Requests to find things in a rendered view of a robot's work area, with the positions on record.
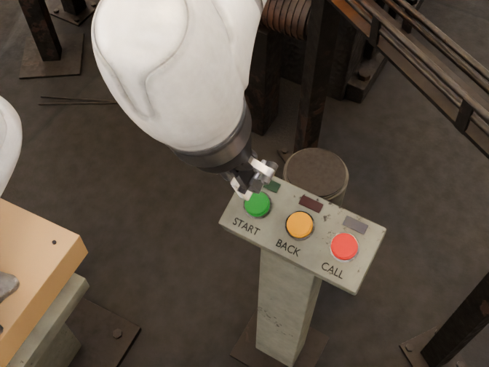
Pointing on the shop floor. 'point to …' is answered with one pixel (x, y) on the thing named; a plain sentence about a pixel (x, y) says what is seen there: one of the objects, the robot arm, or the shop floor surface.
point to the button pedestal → (295, 274)
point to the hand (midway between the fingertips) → (244, 183)
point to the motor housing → (272, 57)
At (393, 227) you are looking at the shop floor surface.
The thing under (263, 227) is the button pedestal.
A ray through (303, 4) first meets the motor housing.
